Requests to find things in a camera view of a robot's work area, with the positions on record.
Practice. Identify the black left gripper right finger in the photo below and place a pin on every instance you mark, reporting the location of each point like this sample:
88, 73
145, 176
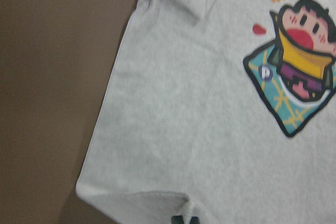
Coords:
194, 220

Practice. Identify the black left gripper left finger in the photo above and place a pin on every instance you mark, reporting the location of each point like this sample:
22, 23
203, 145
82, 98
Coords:
177, 219

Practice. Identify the grey cartoon print t-shirt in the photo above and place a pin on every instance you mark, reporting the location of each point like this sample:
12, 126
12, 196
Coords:
220, 109

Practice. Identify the brown paper table cover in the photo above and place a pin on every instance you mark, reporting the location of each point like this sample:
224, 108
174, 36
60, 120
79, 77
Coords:
56, 60

